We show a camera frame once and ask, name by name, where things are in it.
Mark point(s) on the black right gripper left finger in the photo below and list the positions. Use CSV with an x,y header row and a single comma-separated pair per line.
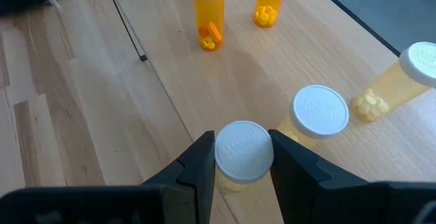
x,y
190,183

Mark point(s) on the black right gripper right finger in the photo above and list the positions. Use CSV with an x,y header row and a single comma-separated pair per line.
x,y
299,183

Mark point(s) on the yellow medicine bottle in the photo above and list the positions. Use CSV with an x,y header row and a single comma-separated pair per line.
x,y
391,88
320,111
243,152

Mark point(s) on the orange medicine bottle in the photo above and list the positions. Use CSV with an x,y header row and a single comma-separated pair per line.
x,y
208,16
269,2

